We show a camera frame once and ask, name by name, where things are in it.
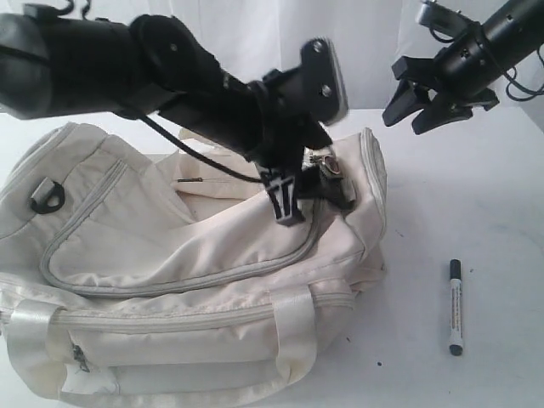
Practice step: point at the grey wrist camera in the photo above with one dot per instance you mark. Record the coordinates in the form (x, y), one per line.
(322, 81)
(444, 24)

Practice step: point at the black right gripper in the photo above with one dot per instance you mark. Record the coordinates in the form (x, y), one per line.
(452, 102)

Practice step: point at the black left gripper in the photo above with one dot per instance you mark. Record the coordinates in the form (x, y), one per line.
(289, 111)

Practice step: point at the black and white marker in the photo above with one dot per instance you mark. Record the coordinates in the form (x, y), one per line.
(456, 344)

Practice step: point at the white backdrop curtain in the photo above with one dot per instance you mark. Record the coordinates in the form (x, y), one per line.
(251, 37)

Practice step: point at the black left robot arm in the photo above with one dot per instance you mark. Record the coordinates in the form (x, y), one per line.
(53, 65)

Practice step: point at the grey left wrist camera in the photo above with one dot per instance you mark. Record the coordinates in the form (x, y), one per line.
(322, 81)

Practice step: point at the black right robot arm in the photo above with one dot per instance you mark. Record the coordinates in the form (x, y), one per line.
(491, 49)

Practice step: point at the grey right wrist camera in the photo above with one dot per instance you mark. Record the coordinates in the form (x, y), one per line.
(444, 24)

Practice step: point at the cream white duffel bag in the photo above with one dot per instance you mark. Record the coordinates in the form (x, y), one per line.
(130, 282)

